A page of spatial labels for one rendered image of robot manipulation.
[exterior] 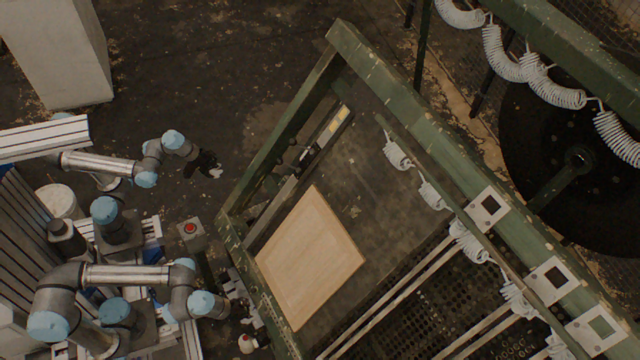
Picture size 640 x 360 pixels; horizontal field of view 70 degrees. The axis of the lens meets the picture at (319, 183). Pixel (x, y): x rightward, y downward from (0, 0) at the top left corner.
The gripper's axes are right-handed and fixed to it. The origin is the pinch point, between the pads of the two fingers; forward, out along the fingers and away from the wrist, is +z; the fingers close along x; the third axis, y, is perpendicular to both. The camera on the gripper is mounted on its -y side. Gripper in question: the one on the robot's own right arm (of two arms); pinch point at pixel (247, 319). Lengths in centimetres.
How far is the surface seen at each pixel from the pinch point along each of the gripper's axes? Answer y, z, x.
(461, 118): 148, 225, 165
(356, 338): 30.4, 27.5, -18.0
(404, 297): 57, 13, -15
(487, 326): 79, 10, -37
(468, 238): 87, -17, -16
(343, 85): 74, 1, 78
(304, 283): 14.6, 35.8, 16.6
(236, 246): -17, 41, 55
